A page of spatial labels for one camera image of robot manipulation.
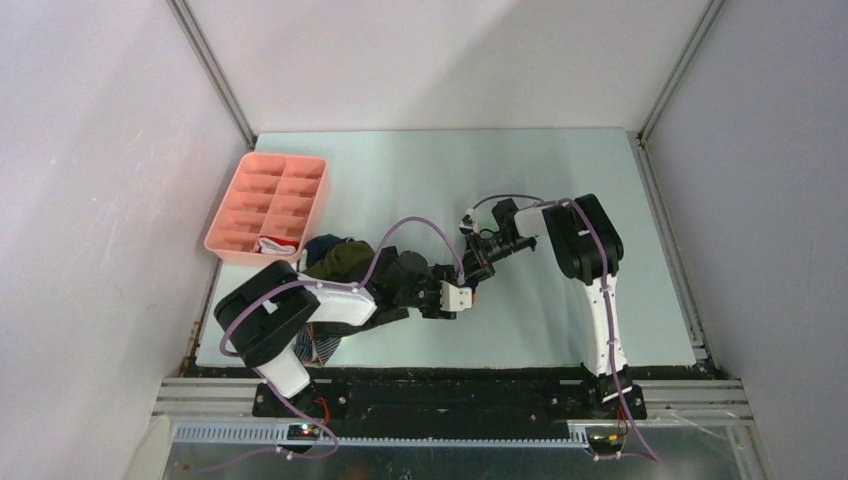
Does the olive green underwear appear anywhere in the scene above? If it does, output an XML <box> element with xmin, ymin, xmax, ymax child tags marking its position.
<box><xmin>304</xmin><ymin>240</ymin><xmax>374</xmax><ymax>282</ymax></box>

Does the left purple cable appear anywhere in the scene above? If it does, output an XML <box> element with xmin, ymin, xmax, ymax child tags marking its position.
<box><xmin>218</xmin><ymin>216</ymin><xmax>466</xmax><ymax>462</ymax></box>

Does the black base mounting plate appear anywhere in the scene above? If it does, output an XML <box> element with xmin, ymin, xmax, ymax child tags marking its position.
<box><xmin>182</xmin><ymin>359</ymin><xmax>720</xmax><ymax>441</ymax></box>

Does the purple cable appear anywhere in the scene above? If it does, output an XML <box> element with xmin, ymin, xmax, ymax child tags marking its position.
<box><xmin>218</xmin><ymin>216</ymin><xmax>466</xmax><ymax>462</ymax></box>
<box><xmin>471</xmin><ymin>193</ymin><xmax>664</xmax><ymax>463</ymax></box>

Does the grey slotted cable duct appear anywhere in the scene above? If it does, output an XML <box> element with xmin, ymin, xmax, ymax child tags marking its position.
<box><xmin>173</xmin><ymin>422</ymin><xmax>590</xmax><ymax>449</ymax></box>

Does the aluminium corner post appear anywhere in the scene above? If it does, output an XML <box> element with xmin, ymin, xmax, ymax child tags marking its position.
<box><xmin>636</xmin><ymin>0</ymin><xmax>727</xmax><ymax>148</ymax></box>
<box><xmin>166</xmin><ymin>0</ymin><xmax>258</xmax><ymax>152</ymax></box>

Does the left aluminium corner post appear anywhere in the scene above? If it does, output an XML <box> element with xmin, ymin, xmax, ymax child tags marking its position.
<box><xmin>166</xmin><ymin>0</ymin><xmax>258</xmax><ymax>152</ymax></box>

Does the pink divided storage tray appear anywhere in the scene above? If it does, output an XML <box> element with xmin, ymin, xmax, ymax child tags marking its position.
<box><xmin>204</xmin><ymin>152</ymin><xmax>330</xmax><ymax>267</ymax></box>

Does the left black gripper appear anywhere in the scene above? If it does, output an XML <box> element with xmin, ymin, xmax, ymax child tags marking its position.
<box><xmin>395</xmin><ymin>264</ymin><xmax>456</xmax><ymax>318</ymax></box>

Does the red white underwear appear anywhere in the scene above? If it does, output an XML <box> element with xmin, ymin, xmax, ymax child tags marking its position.
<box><xmin>256</xmin><ymin>236</ymin><xmax>299</xmax><ymax>256</ymax></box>

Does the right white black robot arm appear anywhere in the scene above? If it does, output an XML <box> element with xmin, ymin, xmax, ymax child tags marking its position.
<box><xmin>459</xmin><ymin>194</ymin><xmax>632</xmax><ymax>418</ymax></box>

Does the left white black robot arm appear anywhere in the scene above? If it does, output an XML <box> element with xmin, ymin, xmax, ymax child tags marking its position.
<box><xmin>213</xmin><ymin>247</ymin><xmax>474</xmax><ymax>417</ymax></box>

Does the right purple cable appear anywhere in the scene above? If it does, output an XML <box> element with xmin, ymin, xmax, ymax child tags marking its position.
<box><xmin>471</xmin><ymin>193</ymin><xmax>664</xmax><ymax>463</ymax></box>

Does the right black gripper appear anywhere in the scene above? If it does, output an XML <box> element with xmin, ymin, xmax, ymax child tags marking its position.
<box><xmin>458</xmin><ymin>235</ymin><xmax>531</xmax><ymax>288</ymax></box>

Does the right aluminium corner post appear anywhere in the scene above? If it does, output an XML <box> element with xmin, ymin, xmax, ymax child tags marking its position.
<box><xmin>636</xmin><ymin>0</ymin><xmax>727</xmax><ymax>148</ymax></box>

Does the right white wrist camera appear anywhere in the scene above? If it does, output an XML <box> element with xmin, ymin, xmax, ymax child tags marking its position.
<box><xmin>458</xmin><ymin>208</ymin><xmax>480</xmax><ymax>235</ymax></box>

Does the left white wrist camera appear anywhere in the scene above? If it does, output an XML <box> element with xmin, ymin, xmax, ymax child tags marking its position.
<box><xmin>440</xmin><ymin>281</ymin><xmax>474</xmax><ymax>312</ymax></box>

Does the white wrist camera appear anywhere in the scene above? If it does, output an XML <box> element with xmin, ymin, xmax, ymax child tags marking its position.
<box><xmin>458</xmin><ymin>208</ymin><xmax>480</xmax><ymax>235</ymax></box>
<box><xmin>440</xmin><ymin>281</ymin><xmax>474</xmax><ymax>312</ymax></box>

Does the dark striped underwear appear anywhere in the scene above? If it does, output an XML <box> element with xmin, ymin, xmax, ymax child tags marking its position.
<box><xmin>292</xmin><ymin>308</ymin><xmax>409</xmax><ymax>366</ymax></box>

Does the dark blue underwear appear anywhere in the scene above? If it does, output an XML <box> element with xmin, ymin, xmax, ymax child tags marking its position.
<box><xmin>303</xmin><ymin>234</ymin><xmax>353</xmax><ymax>268</ymax></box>

